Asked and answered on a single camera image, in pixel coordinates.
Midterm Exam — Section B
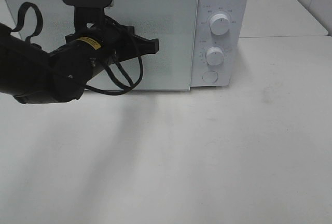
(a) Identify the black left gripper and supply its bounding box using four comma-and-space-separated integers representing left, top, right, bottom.
65, 24, 159, 65

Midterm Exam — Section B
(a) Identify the white microwave door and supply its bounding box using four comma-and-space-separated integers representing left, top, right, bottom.
5, 0, 198, 91

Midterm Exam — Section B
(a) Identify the white microwave oven body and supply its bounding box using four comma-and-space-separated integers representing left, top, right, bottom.
189, 0, 247, 89

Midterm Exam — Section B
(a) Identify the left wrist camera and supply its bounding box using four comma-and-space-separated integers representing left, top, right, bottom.
62, 0, 113, 32

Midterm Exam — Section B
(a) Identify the upper white power knob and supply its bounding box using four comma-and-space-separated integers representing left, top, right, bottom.
209, 13, 230, 35

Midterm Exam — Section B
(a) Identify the round door release button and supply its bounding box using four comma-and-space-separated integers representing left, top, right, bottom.
202, 71, 218, 84

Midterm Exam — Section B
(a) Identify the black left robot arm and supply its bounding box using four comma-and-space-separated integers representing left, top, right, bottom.
1, 20, 159, 104

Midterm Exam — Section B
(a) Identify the lower white timer knob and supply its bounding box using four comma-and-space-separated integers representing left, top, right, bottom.
205, 47, 225, 66

